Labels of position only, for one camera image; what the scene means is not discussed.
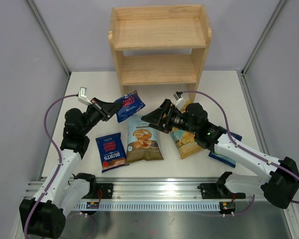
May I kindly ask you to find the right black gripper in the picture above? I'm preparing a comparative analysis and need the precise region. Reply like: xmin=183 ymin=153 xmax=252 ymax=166
xmin=142 ymin=99 xmax=198 ymax=134

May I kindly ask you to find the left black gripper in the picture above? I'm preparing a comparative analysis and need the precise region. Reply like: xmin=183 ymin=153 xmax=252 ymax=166
xmin=81 ymin=98 xmax=123 ymax=135

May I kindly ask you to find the blue Burts chilli bag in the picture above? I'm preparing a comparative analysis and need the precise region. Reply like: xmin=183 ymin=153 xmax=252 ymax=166
xmin=95 ymin=132 xmax=126 ymax=173
xmin=115 ymin=91 xmax=146 ymax=123

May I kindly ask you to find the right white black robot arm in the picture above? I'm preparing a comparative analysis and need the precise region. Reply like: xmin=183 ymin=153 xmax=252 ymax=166
xmin=142 ymin=99 xmax=299 ymax=209

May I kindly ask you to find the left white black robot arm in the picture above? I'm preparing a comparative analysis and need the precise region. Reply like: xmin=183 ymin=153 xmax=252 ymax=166
xmin=19 ymin=98 xmax=122 ymax=239

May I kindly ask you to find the light blue cassava chips bag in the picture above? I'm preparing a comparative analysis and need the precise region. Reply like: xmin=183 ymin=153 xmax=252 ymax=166
xmin=126 ymin=115 xmax=164 ymax=164

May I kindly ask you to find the yellow kettle chips bag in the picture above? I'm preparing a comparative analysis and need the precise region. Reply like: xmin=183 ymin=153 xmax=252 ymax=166
xmin=169 ymin=99 xmax=207 ymax=160

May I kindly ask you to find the wooden two-tier shelf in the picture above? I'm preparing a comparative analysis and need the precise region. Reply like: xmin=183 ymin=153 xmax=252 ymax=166
xmin=108 ymin=5 xmax=212 ymax=101

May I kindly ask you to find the blue green Burts vinegar bag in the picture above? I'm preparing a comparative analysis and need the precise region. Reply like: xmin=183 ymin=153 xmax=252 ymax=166
xmin=208 ymin=133 xmax=243 ymax=168

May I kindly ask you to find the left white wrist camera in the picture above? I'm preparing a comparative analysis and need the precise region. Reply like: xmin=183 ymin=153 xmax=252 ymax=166
xmin=78 ymin=87 xmax=92 ymax=106

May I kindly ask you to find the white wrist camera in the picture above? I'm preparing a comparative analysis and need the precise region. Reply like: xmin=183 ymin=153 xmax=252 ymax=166
xmin=78 ymin=87 xmax=92 ymax=106
xmin=173 ymin=92 xmax=184 ymax=105

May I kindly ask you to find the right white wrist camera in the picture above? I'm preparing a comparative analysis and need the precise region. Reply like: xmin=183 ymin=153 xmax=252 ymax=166
xmin=173 ymin=92 xmax=184 ymax=105

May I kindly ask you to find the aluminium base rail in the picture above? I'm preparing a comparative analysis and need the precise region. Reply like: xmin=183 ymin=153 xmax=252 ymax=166
xmin=23 ymin=177 xmax=295 ymax=212

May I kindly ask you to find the right aluminium frame post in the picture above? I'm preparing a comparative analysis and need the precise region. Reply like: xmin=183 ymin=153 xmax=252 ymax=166
xmin=241 ymin=0 xmax=289 ymax=75

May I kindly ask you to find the aluminium frame post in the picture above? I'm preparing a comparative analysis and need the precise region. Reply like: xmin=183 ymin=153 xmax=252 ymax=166
xmin=26 ymin=0 xmax=71 ymax=78
xmin=241 ymin=0 xmax=289 ymax=75

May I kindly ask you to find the left aluminium frame post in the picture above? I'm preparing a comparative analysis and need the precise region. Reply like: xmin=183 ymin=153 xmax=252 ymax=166
xmin=26 ymin=0 xmax=71 ymax=78

